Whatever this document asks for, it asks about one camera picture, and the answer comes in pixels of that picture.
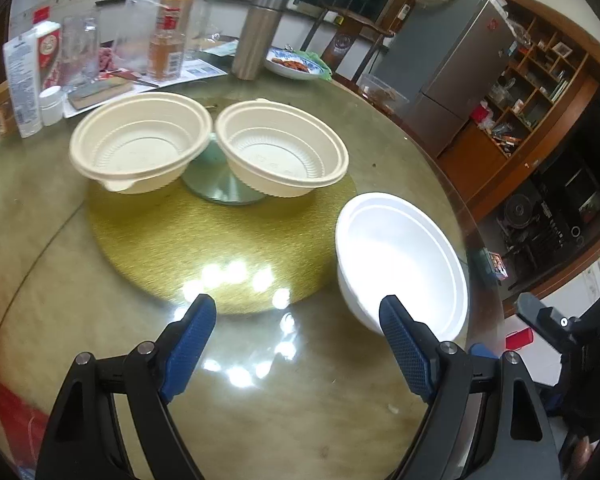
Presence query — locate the blue-white plate with food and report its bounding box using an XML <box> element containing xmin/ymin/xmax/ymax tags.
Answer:
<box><xmin>265</xmin><ymin>46</ymin><xmax>331</xmax><ymax>81</ymax></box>

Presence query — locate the teal turntable base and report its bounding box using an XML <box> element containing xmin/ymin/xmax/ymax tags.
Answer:
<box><xmin>181</xmin><ymin>132</ymin><xmax>268</xmax><ymax>207</ymax></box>

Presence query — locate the small white jar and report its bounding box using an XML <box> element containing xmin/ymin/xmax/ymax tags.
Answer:
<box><xmin>39</xmin><ymin>85</ymin><xmax>65</xmax><ymax>126</ymax></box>

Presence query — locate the printed paper leaflet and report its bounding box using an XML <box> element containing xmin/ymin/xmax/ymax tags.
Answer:
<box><xmin>175</xmin><ymin>57</ymin><xmax>228</xmax><ymax>83</ymax></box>

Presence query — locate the black stereo equipment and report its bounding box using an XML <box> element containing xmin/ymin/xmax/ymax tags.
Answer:
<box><xmin>500</xmin><ymin>180</ymin><xmax>600</xmax><ymax>271</ymax></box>

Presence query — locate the white foam bowl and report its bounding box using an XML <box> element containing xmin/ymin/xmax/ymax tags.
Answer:
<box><xmin>336</xmin><ymin>260</ymin><xmax>463</xmax><ymax>346</ymax></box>
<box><xmin>336</xmin><ymin>192</ymin><xmax>470</xmax><ymax>343</ymax></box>

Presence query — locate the small gold box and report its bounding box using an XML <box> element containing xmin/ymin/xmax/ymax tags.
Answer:
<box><xmin>0</xmin><ymin>85</ymin><xmax>16</xmax><ymax>136</ymax></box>

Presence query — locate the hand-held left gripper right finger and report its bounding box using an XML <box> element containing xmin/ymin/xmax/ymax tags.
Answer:
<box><xmin>378</xmin><ymin>295</ymin><xmax>561</xmax><ymax>480</ymax></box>

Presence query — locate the clear plastic container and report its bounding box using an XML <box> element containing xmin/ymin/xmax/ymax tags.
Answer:
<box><xmin>357</xmin><ymin>74</ymin><xmax>411</xmax><ymax>113</ymax></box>

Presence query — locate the dark wooden chair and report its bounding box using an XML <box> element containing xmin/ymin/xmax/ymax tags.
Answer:
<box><xmin>300</xmin><ymin>5</ymin><xmax>396</xmax><ymax>86</ymax></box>

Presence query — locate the small red object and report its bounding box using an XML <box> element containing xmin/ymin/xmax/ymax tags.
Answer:
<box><xmin>505</xmin><ymin>328</ymin><xmax>535</xmax><ymax>351</ymax></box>

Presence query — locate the stainless steel thermos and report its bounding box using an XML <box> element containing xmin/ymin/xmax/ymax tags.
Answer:
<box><xmin>231</xmin><ymin>0</ymin><xmax>287</xmax><ymax>81</ymax></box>

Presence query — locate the gold glitter round mat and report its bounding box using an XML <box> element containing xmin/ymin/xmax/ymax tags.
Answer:
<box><xmin>85</xmin><ymin>160</ymin><xmax>358</xmax><ymax>317</ymax></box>

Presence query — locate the clear plastic bag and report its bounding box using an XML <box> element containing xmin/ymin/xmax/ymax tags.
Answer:
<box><xmin>112</xmin><ymin>0</ymin><xmax>216</xmax><ymax>78</ymax></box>

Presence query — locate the amber bottle with red label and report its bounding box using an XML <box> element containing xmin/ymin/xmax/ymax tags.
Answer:
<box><xmin>149</xmin><ymin>0</ymin><xmax>195</xmax><ymax>81</ymax></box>

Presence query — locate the person's right hand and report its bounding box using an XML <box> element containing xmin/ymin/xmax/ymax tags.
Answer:
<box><xmin>574</xmin><ymin>435</ymin><xmax>600</xmax><ymax>478</ymax></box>

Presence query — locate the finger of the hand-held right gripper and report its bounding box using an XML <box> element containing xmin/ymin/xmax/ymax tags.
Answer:
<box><xmin>516</xmin><ymin>291</ymin><xmax>570</xmax><ymax>343</ymax></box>
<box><xmin>467</xmin><ymin>343</ymin><xmax>499</xmax><ymax>362</ymax></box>

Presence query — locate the beige plastic bowl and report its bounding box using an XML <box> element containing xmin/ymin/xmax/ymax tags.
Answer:
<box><xmin>214</xmin><ymin>99</ymin><xmax>350</xmax><ymax>198</ymax></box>
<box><xmin>69</xmin><ymin>92</ymin><xmax>215</xmax><ymax>194</ymax></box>

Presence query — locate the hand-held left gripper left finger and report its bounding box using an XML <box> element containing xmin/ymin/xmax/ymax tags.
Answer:
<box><xmin>37</xmin><ymin>294</ymin><xmax>217</xmax><ymax>480</ymax></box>

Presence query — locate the flat notebook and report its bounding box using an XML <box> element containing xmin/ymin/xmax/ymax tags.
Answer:
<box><xmin>67</xmin><ymin>77</ymin><xmax>136</xmax><ymax>111</ymax></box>

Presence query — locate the clear glass pitcher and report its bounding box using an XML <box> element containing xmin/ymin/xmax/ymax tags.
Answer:
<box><xmin>60</xmin><ymin>15</ymin><xmax>103</xmax><ymax>92</ymax></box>

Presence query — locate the colourful card box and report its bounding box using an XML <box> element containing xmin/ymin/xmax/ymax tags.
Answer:
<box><xmin>485</xmin><ymin>250</ymin><xmax>510</xmax><ymax>281</ymax></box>

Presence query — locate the wooden shelf cabinet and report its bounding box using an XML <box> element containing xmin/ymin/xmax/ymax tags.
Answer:
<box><xmin>437</xmin><ymin>0</ymin><xmax>600</xmax><ymax>221</ymax></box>

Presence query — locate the white tube bottle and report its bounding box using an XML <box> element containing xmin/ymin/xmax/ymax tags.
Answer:
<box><xmin>2</xmin><ymin>30</ymin><xmax>45</xmax><ymax>139</ymax></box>

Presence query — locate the grey refrigerator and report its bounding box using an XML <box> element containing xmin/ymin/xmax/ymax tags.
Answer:
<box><xmin>375</xmin><ymin>0</ymin><xmax>518</xmax><ymax>158</ymax></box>

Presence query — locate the green cloth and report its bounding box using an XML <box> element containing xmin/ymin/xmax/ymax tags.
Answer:
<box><xmin>300</xmin><ymin>50</ymin><xmax>333</xmax><ymax>81</ymax></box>

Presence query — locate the red-white liquor bottle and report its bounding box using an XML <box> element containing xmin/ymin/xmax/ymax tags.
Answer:
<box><xmin>31</xmin><ymin>7</ymin><xmax>66</xmax><ymax>91</ymax></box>

